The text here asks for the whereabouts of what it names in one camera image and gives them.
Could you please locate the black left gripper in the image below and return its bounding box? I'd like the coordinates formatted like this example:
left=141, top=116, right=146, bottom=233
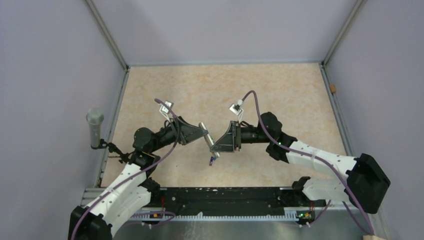
left=149, top=114, right=209, bottom=153

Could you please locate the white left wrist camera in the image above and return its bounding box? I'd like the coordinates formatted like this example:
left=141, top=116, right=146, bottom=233
left=159, top=100, right=174, bottom=121

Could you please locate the grey microphone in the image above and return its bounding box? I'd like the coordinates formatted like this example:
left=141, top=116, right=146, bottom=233
left=86, top=107, right=104, bottom=149

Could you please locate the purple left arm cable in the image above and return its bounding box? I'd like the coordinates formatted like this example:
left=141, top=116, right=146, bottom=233
left=70, top=98, right=181, bottom=240

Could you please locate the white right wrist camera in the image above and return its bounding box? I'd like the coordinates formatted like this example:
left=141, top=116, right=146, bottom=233
left=229, top=99, right=244, bottom=122

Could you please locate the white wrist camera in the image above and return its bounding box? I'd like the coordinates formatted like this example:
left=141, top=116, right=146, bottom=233
left=159, top=100, right=174, bottom=121
left=229, top=99, right=244, bottom=122

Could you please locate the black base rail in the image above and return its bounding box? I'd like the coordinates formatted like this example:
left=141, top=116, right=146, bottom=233
left=146, top=187, right=327, bottom=217

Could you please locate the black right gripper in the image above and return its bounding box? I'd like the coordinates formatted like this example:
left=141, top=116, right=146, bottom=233
left=211, top=121, right=272, bottom=153

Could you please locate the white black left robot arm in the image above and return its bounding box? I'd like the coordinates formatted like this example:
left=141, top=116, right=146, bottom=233
left=68, top=117, right=215, bottom=240

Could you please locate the small tan block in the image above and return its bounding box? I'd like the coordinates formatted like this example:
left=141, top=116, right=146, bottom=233
left=328, top=83, right=337, bottom=94

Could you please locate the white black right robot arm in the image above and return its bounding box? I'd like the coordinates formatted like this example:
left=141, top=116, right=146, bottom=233
left=207, top=112, right=391, bottom=214

